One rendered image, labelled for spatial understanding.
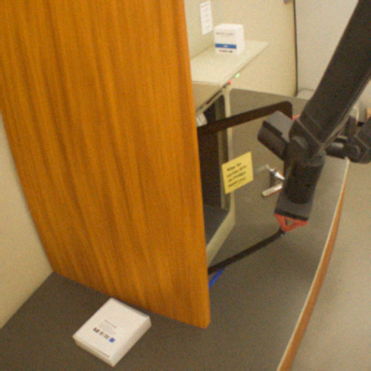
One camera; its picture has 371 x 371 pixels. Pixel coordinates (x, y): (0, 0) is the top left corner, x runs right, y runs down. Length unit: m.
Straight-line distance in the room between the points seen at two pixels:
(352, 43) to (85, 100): 0.49
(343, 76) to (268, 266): 0.74
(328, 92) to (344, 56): 0.07
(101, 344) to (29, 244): 0.38
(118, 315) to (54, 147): 0.42
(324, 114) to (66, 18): 0.46
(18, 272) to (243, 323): 0.62
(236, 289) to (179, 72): 0.63
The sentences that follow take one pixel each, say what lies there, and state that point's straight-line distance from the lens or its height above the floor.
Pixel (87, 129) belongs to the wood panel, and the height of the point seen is 1.43.
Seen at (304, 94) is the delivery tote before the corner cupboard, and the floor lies 0.33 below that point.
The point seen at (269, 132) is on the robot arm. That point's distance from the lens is 0.72.
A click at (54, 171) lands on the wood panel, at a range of 0.93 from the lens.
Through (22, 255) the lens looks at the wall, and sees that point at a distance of 1.18.
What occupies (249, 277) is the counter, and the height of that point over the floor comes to 0.94.
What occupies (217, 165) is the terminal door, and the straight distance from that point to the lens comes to 0.89.
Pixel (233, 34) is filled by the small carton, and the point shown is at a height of 1.56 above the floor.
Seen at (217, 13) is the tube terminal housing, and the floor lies 1.58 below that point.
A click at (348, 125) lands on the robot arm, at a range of 1.14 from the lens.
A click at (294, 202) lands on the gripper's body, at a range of 0.76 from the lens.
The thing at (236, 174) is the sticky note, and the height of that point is 1.25.
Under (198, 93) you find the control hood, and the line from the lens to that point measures 0.73.
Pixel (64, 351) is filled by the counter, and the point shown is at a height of 0.94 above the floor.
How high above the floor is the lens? 1.76
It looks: 34 degrees down
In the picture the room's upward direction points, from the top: 6 degrees counter-clockwise
